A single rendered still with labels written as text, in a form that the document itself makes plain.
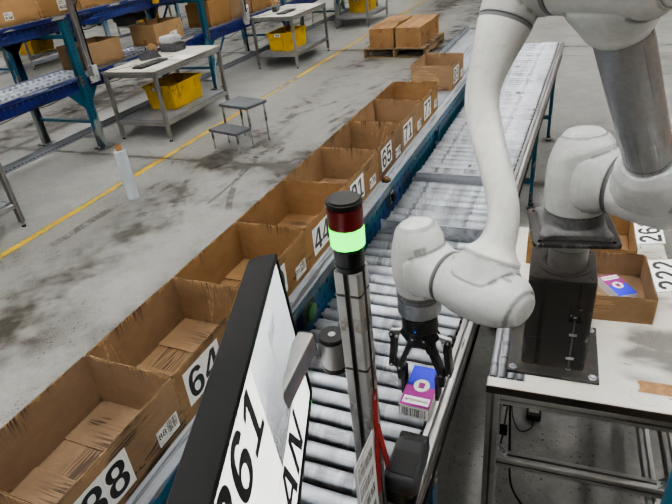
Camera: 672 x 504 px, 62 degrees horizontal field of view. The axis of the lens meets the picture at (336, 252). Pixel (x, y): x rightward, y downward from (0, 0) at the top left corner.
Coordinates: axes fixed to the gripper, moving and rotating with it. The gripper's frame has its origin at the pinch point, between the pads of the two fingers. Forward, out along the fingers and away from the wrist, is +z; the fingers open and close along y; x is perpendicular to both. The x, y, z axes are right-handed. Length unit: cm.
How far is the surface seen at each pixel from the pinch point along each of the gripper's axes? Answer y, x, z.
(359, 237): 0, 29, -54
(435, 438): 0.2, -12.8, 32.4
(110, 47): 485, -434, 12
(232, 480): 2, 63, -44
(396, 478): -2.3, 26.4, -1.0
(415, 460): -4.9, 22.2, -2.1
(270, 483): 4, 54, -32
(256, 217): 89, -78, 7
